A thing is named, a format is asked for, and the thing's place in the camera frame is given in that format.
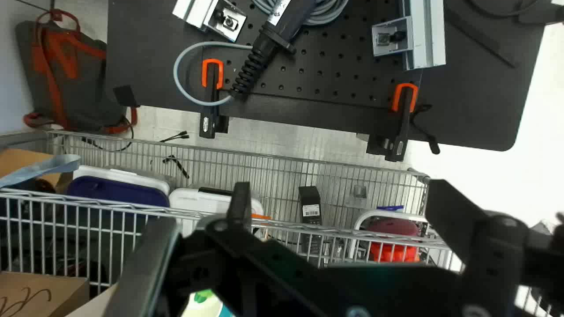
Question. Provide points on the orange white box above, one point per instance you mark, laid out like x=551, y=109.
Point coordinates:
x=394, y=248

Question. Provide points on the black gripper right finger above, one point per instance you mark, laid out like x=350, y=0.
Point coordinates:
x=455, y=220

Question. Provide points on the brown cardboard box with scribble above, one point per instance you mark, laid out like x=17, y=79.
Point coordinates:
x=41, y=292

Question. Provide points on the blue white flat box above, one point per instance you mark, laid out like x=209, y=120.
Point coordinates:
x=115, y=190

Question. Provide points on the bowl with food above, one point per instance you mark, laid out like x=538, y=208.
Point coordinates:
x=196, y=308

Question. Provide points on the orange black clamp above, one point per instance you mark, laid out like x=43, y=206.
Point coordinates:
x=212, y=70
x=406, y=97

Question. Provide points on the aluminium extrusion profile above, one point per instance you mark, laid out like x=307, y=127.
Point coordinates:
x=195, y=11
x=426, y=35

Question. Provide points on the flat brown cardboard box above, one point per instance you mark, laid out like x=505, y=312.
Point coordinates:
x=18, y=160

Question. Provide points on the black perforated mounting board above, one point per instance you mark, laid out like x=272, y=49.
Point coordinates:
x=329, y=63

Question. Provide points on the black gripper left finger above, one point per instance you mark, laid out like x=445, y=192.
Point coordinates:
x=240, y=202

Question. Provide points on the small black labelled box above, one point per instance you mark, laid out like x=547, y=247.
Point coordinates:
x=309, y=204

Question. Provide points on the pale blue plastic sheet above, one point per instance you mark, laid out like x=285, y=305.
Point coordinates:
x=36, y=169

